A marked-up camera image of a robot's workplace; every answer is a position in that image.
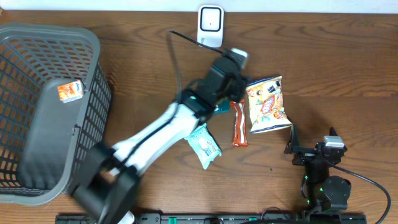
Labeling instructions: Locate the teal mouthwash bottle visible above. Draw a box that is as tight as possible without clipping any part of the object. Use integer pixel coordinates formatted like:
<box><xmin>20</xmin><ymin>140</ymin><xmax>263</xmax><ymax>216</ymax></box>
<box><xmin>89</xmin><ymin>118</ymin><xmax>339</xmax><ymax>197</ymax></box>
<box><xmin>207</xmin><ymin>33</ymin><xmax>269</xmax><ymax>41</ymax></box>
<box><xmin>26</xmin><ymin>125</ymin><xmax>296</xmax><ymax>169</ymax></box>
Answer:
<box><xmin>214</xmin><ymin>100</ymin><xmax>230</xmax><ymax>114</ymax></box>

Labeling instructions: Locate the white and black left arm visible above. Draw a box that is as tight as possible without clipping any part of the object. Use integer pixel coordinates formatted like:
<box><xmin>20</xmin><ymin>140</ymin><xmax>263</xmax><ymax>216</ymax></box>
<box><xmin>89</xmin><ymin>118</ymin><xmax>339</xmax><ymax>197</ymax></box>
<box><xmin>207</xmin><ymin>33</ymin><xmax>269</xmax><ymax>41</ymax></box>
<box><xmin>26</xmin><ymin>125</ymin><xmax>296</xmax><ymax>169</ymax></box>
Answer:
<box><xmin>71</xmin><ymin>54</ymin><xmax>248</xmax><ymax>223</ymax></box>

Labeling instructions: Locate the red snack bar wrapper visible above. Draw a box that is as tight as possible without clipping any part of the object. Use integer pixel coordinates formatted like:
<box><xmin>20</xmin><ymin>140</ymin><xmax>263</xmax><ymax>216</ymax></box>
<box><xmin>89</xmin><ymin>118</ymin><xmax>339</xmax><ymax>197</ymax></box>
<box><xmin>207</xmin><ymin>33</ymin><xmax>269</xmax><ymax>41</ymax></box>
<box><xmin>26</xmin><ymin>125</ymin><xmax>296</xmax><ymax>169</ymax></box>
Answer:
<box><xmin>230</xmin><ymin>100</ymin><xmax>248</xmax><ymax>147</ymax></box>

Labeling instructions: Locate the yellow snack chips bag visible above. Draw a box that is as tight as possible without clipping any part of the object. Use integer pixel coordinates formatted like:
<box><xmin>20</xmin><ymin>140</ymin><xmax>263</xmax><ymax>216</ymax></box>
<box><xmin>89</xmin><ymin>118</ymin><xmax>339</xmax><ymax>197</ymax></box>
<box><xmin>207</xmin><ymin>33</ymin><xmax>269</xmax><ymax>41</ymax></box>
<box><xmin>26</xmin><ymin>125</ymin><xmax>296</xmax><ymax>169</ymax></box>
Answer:
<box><xmin>246</xmin><ymin>75</ymin><xmax>292</xmax><ymax>134</ymax></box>

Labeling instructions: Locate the white barcode scanner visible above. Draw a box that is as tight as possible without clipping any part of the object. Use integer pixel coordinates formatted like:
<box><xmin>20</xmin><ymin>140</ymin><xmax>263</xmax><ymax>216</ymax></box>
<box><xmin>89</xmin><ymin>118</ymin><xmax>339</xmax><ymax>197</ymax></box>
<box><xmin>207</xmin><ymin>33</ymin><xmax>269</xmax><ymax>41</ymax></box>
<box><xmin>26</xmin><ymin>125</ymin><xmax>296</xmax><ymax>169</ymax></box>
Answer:
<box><xmin>197</xmin><ymin>5</ymin><xmax>224</xmax><ymax>48</ymax></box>

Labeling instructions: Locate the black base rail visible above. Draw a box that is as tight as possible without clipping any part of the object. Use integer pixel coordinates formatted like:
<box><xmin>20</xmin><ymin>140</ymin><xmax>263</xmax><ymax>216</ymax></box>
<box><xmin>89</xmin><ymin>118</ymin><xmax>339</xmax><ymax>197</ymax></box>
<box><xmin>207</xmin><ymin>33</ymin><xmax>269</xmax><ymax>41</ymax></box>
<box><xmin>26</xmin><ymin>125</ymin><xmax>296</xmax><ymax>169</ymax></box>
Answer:
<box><xmin>55</xmin><ymin>212</ymin><xmax>368</xmax><ymax>224</ymax></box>

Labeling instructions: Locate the light blue candy packet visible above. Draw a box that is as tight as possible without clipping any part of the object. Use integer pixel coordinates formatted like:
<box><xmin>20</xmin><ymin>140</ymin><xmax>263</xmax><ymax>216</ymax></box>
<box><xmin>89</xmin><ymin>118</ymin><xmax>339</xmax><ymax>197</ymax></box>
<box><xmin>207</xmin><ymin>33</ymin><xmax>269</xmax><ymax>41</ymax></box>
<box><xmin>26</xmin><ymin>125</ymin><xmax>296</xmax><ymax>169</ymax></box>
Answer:
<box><xmin>185</xmin><ymin>123</ymin><xmax>222</xmax><ymax>170</ymax></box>

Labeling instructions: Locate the orange small box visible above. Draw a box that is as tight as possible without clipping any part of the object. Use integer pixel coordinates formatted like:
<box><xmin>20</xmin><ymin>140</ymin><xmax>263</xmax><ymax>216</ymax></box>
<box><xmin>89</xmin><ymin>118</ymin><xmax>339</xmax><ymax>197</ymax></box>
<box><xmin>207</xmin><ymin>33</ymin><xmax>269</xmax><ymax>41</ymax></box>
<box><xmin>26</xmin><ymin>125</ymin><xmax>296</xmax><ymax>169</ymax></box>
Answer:
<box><xmin>57</xmin><ymin>80</ymin><xmax>84</xmax><ymax>103</ymax></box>

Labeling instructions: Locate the grey plastic mesh basket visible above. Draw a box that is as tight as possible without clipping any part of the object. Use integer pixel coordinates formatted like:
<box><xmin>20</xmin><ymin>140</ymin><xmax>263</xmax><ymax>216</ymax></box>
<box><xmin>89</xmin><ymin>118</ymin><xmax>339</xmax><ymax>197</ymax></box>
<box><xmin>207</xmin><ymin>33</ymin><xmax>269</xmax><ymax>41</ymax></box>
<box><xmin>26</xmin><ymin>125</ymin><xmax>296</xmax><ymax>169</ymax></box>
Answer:
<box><xmin>1</xmin><ymin>23</ymin><xmax>111</xmax><ymax>205</ymax></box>

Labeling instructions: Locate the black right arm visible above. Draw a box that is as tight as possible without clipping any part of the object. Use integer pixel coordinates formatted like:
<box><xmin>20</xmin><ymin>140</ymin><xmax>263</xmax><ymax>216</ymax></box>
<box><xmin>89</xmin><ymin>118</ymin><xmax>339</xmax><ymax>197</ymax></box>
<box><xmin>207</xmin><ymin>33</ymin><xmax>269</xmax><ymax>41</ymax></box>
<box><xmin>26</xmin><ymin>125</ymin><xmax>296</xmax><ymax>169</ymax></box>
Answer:
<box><xmin>284</xmin><ymin>125</ymin><xmax>351</xmax><ymax>215</ymax></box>

